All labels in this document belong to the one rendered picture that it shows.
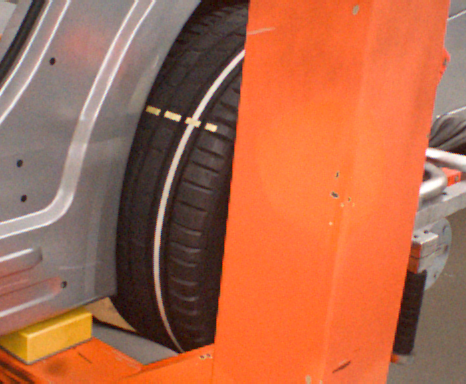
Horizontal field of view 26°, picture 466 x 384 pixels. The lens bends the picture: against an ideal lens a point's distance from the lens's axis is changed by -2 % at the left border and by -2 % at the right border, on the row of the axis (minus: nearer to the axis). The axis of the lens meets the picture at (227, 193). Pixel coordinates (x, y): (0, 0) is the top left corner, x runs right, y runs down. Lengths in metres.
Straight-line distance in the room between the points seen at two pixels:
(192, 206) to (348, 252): 0.48
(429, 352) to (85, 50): 1.99
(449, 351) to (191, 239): 1.82
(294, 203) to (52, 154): 0.49
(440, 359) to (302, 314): 2.07
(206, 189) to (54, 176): 0.23
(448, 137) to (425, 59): 0.62
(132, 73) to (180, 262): 0.29
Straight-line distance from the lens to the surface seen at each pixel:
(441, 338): 3.31
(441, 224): 1.65
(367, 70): 1.01
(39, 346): 1.56
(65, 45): 1.44
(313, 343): 1.12
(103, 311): 3.18
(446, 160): 1.64
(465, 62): 2.41
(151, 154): 1.57
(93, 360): 1.58
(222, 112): 1.53
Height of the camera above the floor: 1.47
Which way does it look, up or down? 20 degrees down
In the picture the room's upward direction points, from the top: 6 degrees clockwise
